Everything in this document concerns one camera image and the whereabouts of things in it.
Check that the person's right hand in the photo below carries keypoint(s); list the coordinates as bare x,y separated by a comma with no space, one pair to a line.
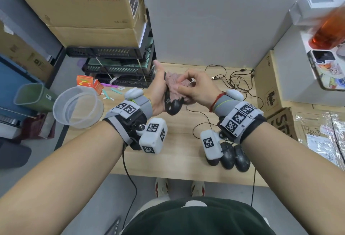
204,89

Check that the person's left hand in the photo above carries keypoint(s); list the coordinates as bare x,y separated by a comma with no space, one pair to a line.
157,94

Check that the pink fluffy wiping cloth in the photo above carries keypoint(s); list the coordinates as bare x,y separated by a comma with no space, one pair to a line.
175,86

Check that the black computer mouse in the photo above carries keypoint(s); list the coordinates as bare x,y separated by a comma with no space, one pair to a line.
173,106
213,162
241,159
227,157

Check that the person's left forearm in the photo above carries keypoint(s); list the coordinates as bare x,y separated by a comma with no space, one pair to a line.
54,181

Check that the person's right forearm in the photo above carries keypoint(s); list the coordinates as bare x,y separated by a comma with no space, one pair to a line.
296,178

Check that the person's left shoe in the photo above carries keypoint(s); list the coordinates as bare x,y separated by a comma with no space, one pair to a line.
161,187

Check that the person's beige trousers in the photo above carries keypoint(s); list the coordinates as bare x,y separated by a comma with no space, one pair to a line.
145,210

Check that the person's dark shirt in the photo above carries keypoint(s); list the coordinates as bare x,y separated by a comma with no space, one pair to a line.
194,220

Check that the grey left wrist sleeve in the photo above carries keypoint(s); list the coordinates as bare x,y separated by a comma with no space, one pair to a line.
145,105

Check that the grey wrist sleeve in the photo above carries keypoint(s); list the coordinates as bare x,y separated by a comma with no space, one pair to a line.
225,105
145,105

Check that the white left wrist puck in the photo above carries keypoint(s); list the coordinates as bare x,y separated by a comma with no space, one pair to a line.
134,93

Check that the white wrist puck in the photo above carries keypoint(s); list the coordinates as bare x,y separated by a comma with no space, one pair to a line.
234,95
134,93

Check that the grey right wrist sleeve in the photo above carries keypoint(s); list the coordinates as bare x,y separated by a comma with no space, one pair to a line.
225,105

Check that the white right wrist puck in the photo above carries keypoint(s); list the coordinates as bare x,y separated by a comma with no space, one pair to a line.
234,95

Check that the teal pen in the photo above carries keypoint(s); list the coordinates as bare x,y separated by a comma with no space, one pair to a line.
106,94
116,91

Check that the purple plastic strip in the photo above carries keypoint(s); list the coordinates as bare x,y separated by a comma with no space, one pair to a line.
109,84

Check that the plain orange small box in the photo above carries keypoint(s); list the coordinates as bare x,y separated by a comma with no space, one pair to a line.
97,87

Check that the small stamped cardboard box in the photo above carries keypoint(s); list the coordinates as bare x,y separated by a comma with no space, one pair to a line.
266,86

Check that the black stacked tray rack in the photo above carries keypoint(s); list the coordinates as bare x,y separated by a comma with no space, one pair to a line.
107,52

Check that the orange box with green print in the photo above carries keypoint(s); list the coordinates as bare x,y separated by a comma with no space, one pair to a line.
85,81

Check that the plain cardboard box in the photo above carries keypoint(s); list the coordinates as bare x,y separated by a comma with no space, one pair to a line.
94,36

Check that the large white box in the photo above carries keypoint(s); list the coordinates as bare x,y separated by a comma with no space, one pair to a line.
291,75

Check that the clear plastic basin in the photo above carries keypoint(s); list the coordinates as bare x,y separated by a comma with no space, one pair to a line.
60,113

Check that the white chest device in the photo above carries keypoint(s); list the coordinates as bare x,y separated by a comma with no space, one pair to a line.
194,204

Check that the cardboard box with black logo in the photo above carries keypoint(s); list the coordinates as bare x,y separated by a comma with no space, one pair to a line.
318,132

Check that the dark red bag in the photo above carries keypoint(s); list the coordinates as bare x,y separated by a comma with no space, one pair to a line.
37,125

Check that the phone with colourful case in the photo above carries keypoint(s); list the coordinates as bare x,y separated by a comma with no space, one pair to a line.
327,71

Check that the green trash bin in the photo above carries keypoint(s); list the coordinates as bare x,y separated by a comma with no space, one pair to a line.
28,97

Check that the small white boxes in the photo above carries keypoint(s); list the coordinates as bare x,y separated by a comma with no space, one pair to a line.
307,8

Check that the large stamped cardboard box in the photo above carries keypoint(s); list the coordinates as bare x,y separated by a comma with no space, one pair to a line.
62,5

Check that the orange bottle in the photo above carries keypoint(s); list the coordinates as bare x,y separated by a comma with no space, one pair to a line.
327,34

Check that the cardboard box with small prints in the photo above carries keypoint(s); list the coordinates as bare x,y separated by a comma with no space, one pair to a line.
21,54

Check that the white rounded device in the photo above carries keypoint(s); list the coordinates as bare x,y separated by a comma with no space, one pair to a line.
341,48

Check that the blue panel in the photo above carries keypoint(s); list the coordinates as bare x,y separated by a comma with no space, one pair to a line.
12,81

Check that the grey slatted panel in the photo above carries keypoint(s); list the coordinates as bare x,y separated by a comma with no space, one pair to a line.
9,120

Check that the dark grey padded seat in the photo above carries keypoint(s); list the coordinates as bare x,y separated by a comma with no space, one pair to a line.
13,154

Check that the left wrist camera rig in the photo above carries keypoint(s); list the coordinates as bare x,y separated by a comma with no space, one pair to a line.
153,137

